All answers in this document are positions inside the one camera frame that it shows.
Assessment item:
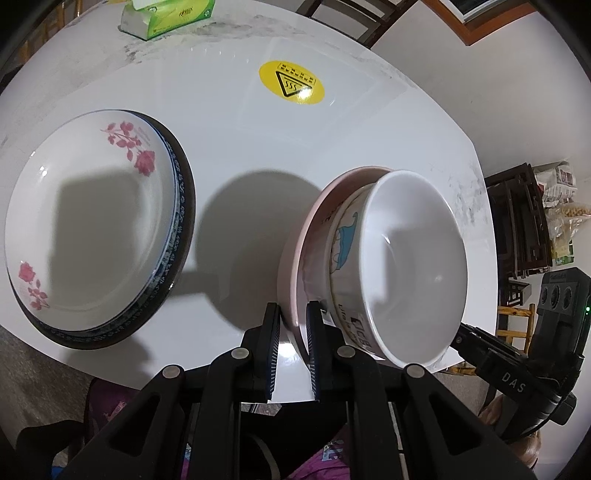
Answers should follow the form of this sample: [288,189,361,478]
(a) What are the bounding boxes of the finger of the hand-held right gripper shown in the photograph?
[450,322,525,372]

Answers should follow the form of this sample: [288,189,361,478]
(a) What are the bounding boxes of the small white printed bowl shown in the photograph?
[323,170,468,370]

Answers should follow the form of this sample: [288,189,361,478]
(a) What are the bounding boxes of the blue patterned plate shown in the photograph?
[9,111,186,340]

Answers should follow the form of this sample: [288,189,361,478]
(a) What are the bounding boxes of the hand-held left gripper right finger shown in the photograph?
[306,301,536,480]

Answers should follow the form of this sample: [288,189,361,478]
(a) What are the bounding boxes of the white ribbed bowl blue band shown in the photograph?
[298,178,384,342]

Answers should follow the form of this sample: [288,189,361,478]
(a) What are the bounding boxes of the light wooden chair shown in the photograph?
[28,0,63,65]

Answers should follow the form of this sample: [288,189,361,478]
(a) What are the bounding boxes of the pile of snack bags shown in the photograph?
[536,159,591,266]

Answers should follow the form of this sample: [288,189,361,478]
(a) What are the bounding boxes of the white plate pink flowers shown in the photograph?
[4,109,178,332]

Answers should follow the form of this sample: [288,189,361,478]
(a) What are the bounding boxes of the wooden framed window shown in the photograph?
[420,0,546,46]

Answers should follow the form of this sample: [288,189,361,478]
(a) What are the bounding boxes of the pink bowl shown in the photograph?
[277,165,392,365]

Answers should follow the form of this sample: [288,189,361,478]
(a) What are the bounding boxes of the yellow warning sticker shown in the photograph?
[259,60,321,105]

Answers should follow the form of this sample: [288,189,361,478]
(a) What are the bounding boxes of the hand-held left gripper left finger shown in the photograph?
[60,302,282,480]

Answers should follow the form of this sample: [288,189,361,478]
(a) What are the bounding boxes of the wooden stool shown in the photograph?
[496,281,539,342]

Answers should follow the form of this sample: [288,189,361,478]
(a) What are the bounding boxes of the green tissue pack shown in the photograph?
[120,0,217,40]

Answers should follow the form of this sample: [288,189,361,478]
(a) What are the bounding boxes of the dark wooden shelf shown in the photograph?
[485,161,552,280]

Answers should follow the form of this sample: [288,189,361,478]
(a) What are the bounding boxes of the dark wooden chair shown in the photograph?
[295,0,419,49]

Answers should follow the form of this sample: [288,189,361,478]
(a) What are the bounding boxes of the person's right hand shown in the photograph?
[480,394,543,469]

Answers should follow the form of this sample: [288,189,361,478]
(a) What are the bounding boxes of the black plate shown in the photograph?
[14,113,197,350]

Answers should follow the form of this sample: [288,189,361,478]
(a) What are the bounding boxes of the person's purple clothing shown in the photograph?
[85,378,361,480]

